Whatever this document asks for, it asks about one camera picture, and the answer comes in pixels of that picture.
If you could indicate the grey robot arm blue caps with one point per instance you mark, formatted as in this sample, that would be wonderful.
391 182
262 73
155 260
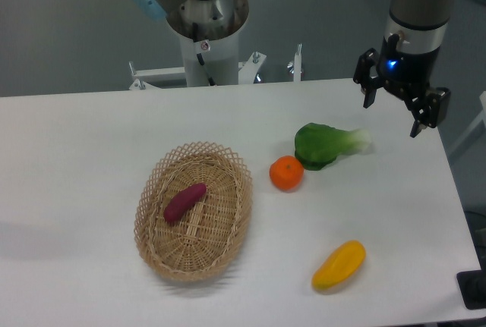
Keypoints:
417 25

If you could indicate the woven wicker basket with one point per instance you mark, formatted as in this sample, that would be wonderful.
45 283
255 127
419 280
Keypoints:
208 236

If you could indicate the purple sweet potato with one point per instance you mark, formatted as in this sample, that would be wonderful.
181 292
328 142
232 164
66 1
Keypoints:
183 201

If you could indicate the white frame at right edge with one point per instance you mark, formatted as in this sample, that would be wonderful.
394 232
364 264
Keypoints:
472 132

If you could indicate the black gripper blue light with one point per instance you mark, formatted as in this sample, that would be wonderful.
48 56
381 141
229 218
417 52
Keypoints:
404 74

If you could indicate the black device at table edge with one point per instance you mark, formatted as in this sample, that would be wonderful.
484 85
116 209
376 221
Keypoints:
472 288

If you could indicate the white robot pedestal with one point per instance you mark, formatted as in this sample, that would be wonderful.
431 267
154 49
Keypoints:
212 50

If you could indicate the green bok choy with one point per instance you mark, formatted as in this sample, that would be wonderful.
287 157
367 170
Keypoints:
318 145

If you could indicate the orange tangerine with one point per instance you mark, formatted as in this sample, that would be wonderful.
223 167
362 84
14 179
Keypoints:
286 173

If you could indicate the yellow mango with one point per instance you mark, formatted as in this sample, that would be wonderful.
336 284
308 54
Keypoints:
339 266

